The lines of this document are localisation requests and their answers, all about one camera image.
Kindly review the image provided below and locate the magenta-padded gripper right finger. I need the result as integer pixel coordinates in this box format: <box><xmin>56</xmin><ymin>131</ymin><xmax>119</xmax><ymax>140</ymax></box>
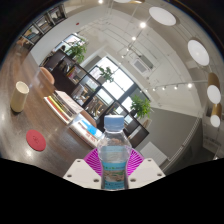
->
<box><xmin>127</xmin><ymin>148</ymin><xmax>167</xmax><ymax>191</ymax></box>

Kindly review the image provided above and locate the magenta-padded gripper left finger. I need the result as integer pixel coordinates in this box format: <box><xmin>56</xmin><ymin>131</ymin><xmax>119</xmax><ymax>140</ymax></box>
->
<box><xmin>63</xmin><ymin>148</ymin><xmax>103</xmax><ymax>191</ymax></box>

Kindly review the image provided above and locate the clear blue-capped water bottle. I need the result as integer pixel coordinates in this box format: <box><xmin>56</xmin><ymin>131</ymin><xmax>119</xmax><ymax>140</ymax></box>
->
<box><xmin>96</xmin><ymin>114</ymin><xmax>133</xmax><ymax>191</ymax></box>

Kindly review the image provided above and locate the white whiteboard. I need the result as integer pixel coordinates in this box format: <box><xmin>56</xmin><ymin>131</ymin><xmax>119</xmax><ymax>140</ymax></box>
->
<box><xmin>139</xmin><ymin>141</ymin><xmax>168</xmax><ymax>167</ymax></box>

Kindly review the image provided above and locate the flat round red coaster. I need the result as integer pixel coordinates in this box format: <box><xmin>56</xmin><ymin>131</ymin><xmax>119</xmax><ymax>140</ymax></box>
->
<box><xmin>25</xmin><ymin>128</ymin><xmax>48</xmax><ymax>153</ymax></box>

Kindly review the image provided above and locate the green potted plant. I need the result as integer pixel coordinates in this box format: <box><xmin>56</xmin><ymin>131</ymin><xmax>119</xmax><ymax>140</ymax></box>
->
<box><xmin>66</xmin><ymin>38</ymin><xmax>89</xmax><ymax>65</ymax></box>
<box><xmin>97</xmin><ymin>65</ymin><xmax>115</xmax><ymax>84</ymax></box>
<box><xmin>129</xmin><ymin>95</ymin><xmax>153</xmax><ymax>120</ymax></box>

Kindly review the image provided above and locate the stack of books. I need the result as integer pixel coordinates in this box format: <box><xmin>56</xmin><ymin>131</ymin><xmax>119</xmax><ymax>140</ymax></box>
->
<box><xmin>43</xmin><ymin>89</ymin><xmax>85</xmax><ymax>126</ymax></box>

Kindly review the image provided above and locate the low dark shelf unit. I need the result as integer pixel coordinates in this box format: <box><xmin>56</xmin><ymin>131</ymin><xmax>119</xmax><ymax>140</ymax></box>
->
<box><xmin>38</xmin><ymin>49</ymin><xmax>151</xmax><ymax>150</ymax></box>

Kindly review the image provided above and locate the cream cylindrical cup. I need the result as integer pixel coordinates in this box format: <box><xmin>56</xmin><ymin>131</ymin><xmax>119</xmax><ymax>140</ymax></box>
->
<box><xmin>9</xmin><ymin>80</ymin><xmax>31</xmax><ymax>114</ymax></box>

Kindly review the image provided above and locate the group of orange chairs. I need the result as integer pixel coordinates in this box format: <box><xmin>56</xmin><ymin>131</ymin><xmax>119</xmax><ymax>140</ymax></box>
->
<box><xmin>38</xmin><ymin>66</ymin><xmax>98</xmax><ymax>129</ymax></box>

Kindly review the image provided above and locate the white ceiling air conditioner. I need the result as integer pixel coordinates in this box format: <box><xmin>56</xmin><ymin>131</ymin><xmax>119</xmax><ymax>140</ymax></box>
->
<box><xmin>131</xmin><ymin>56</ymin><xmax>155</xmax><ymax>75</ymax></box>

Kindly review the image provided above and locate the group of round ceiling lights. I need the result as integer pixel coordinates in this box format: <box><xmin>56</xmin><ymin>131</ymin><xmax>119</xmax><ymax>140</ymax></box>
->
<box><xmin>112</xmin><ymin>0</ymin><xmax>223</xmax><ymax>129</ymax></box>

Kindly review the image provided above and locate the tall dark bookshelf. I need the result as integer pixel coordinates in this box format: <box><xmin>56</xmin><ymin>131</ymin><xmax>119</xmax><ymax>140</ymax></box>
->
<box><xmin>16</xmin><ymin>2</ymin><xmax>68</xmax><ymax>46</ymax></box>

